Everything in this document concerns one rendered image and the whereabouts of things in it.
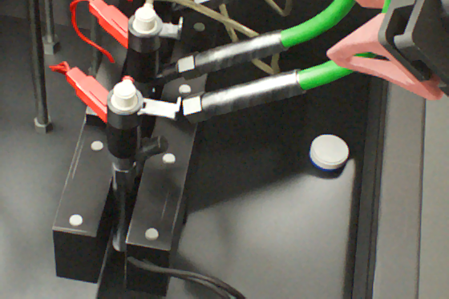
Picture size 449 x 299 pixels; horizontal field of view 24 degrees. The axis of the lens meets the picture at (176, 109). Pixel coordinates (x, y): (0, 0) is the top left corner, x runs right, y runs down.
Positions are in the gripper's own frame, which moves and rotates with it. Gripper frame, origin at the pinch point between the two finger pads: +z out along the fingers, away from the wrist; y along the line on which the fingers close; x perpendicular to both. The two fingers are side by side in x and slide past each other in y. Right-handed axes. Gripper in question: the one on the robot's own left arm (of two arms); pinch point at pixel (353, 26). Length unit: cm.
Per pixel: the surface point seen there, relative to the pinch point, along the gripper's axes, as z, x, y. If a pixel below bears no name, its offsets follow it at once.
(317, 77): 3.4, 1.3, 2.7
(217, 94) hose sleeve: 10.8, -0.8, 4.7
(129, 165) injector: 21.9, 1.4, 8.7
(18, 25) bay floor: 57, 0, -12
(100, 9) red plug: 25.2, -5.9, -2.6
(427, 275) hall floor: 83, 104, -34
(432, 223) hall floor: 86, 105, -46
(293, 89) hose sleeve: 5.2, 1.1, 3.6
